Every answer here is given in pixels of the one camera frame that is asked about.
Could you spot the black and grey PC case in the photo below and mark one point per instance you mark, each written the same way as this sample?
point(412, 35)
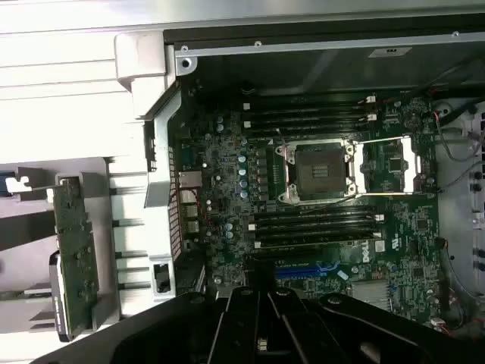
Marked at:
point(159, 159)

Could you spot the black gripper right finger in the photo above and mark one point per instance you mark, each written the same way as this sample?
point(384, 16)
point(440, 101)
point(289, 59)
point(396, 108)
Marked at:
point(341, 333)

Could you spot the grey metal disk bay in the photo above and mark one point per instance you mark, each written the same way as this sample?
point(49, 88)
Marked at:
point(462, 212)

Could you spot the silver chipset heatsink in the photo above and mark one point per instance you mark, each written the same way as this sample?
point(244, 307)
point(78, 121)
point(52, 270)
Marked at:
point(371, 299)

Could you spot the CPU socket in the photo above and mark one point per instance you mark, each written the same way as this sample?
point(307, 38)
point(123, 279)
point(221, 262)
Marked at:
point(316, 172)

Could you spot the blue expansion slot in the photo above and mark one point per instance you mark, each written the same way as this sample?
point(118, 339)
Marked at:
point(299, 272)

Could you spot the grey parts rack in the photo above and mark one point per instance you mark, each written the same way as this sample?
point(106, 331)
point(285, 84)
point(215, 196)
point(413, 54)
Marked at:
point(26, 265)

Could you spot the green motherboard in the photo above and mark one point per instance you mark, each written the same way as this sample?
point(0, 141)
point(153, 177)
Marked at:
point(409, 242)

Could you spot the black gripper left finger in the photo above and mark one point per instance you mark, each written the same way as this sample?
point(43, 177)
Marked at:
point(170, 333)

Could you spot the black RAM slot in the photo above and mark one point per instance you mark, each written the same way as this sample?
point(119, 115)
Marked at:
point(303, 103)
point(303, 130)
point(314, 226)
point(314, 217)
point(303, 120)
point(314, 243)
point(314, 234)
point(303, 111)

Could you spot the blue disk caddy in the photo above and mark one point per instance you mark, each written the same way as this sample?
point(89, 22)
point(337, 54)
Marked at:
point(7, 184)

